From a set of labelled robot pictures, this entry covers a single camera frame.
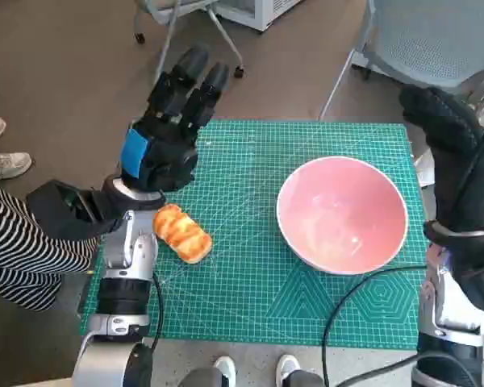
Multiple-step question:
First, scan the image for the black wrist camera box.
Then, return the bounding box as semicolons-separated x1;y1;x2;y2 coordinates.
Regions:
451;241;484;315
26;179;124;239

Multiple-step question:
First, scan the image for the pink bowl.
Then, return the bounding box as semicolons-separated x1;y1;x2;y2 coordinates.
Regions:
276;156;409;277

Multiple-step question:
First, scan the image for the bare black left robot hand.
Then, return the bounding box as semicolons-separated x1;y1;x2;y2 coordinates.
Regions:
116;44;232;194

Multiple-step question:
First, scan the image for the blue-grey mesh chair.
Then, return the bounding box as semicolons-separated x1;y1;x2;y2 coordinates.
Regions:
318;0;484;122

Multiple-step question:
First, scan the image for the grey leg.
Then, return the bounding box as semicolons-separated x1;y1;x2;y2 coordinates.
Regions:
177;366;227;387
284;370;327;387

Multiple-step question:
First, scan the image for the long twisted toy bread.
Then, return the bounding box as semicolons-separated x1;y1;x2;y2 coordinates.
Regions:
152;203;214;266

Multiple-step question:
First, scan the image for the white shoe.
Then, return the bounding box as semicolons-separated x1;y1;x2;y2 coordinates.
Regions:
276;353;303;387
212;355;238;387

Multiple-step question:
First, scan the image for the person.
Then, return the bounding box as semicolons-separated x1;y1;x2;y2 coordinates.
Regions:
0;116;102;312

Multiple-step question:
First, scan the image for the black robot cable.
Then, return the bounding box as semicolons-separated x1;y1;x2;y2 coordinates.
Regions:
321;264;481;387
143;272;165;360

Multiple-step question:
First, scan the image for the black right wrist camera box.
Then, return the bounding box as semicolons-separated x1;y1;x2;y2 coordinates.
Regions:
451;241;484;315

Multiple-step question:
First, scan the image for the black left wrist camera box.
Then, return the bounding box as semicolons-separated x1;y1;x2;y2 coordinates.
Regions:
26;179;124;239

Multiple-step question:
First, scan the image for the green cutting mat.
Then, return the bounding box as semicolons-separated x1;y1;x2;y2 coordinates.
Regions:
78;119;428;350

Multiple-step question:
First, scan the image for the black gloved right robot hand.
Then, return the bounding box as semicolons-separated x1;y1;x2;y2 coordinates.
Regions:
398;85;484;234

